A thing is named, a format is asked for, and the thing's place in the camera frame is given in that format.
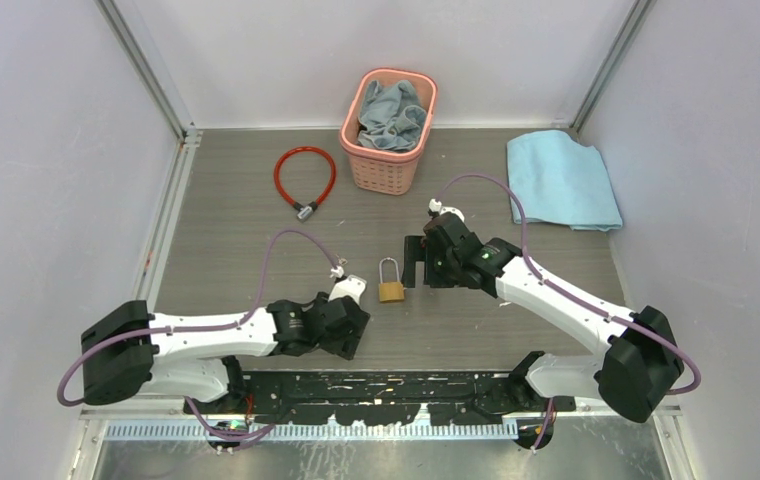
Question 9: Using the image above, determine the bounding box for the brass padlock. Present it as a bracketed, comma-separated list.
[378, 257, 405, 304]

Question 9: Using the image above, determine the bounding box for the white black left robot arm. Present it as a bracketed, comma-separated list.
[81, 293, 370, 413]

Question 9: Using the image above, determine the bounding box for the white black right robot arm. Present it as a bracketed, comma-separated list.
[401, 211, 686, 423]

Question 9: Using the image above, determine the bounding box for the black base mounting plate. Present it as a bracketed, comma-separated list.
[195, 371, 576, 426]

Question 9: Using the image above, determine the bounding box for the pink plastic basket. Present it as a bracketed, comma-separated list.
[339, 68, 438, 195]

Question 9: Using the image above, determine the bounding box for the light blue folded towel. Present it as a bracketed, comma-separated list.
[506, 130, 623, 232]

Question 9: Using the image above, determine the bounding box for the grey cloth in basket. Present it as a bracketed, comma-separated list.
[357, 80, 427, 153]

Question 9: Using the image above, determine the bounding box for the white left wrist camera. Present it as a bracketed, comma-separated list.
[328, 266, 367, 305]

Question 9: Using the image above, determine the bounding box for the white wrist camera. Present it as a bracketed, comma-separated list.
[328, 266, 367, 305]
[428, 198, 465, 222]

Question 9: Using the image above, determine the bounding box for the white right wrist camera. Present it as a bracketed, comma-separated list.
[428, 198, 465, 222]

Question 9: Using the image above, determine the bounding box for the red cable lock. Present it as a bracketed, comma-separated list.
[272, 146, 338, 222]

